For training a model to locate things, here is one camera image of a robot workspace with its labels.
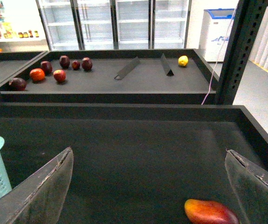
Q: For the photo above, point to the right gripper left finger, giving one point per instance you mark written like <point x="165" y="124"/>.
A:
<point x="39" y="199"/>

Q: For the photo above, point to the small dark red apple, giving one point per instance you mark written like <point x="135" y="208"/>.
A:
<point x="75" y="65"/>

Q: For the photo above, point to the glass door refrigerators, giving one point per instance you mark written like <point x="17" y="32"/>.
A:
<point x="115" y="24"/>

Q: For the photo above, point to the black left display tray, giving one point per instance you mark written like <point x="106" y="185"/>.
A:
<point x="12" y="62"/>

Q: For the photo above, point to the dark red apple front left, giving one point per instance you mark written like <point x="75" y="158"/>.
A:
<point x="17" y="84"/>

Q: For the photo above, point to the black lower display tray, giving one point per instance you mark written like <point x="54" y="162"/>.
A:
<point x="133" y="164"/>

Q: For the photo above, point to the yellow lemon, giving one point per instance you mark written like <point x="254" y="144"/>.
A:
<point x="183" y="61"/>

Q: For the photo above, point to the dark red apple rear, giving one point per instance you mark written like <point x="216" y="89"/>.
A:
<point x="64" y="62"/>

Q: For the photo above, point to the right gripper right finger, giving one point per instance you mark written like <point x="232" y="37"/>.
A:
<point x="249" y="183"/>

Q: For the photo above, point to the black upper display tray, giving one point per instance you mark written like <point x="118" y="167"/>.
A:
<point x="145" y="84"/>

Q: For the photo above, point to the red yellow apple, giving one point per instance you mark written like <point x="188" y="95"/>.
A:
<point x="59" y="75"/>

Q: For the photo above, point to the orange red fruit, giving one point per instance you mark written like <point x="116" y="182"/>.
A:
<point x="37" y="75"/>

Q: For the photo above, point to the black divider bar left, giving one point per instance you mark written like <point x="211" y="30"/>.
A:
<point x="127" y="69"/>

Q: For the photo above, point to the red yellow mango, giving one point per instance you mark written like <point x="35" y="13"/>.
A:
<point x="209" y="212"/>

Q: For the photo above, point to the black display tray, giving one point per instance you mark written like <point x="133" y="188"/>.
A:
<point x="12" y="62"/>
<point x="133" y="164"/>
<point x="145" y="84"/>

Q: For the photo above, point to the black divider bar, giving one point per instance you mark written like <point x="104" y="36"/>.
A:
<point x="166" y="67"/>
<point x="127" y="69"/>

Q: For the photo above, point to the black divider bar right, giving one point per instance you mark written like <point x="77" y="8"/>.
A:
<point x="166" y="67"/>

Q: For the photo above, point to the dark red apple right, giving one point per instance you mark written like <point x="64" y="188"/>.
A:
<point x="87" y="63"/>

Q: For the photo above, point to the white chest freezer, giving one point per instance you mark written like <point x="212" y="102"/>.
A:
<point x="215" y="32"/>

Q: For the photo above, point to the shelf with bottles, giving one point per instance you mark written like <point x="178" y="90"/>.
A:
<point x="21" y="27"/>

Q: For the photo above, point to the black perforated shelf post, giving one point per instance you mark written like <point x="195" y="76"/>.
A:
<point x="246" y="24"/>

